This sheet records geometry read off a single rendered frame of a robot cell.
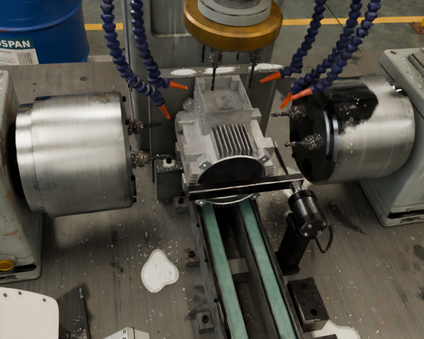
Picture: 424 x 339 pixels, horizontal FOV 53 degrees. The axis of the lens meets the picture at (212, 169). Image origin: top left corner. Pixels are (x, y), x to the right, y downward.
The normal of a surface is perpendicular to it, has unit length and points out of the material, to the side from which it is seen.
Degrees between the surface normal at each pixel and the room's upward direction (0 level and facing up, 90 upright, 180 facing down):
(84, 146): 40
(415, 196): 89
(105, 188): 77
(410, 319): 0
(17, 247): 89
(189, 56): 90
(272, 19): 0
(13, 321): 58
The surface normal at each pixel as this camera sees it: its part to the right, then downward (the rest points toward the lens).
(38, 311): 0.81, -0.51
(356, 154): 0.22, 0.46
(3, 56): -0.20, 0.72
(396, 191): -0.97, 0.11
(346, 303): 0.08, -0.66
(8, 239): 0.21, 0.73
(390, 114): 0.18, -0.18
